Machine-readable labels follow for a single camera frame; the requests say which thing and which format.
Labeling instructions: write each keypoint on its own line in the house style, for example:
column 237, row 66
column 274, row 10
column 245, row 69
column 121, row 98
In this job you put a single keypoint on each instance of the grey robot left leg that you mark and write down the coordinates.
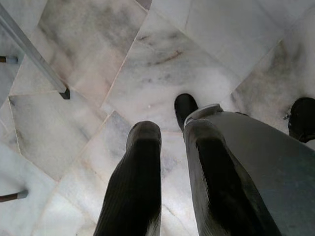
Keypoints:
column 258, row 147

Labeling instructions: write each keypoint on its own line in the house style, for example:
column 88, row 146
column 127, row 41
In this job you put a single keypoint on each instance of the grey robot right leg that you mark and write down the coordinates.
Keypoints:
column 304, row 115

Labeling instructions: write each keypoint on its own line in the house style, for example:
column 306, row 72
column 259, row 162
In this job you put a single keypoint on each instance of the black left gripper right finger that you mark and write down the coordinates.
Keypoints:
column 216, row 184

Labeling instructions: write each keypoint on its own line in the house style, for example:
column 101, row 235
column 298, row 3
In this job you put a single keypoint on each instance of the grey robot leg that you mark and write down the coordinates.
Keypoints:
column 304, row 115
column 258, row 147

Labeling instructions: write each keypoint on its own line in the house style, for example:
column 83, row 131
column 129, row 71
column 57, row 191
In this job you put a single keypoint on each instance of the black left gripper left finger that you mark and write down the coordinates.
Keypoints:
column 133, row 186

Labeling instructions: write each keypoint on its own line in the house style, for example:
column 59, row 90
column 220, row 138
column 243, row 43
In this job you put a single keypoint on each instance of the silver metal clothes rack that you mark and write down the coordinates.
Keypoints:
column 32, row 54

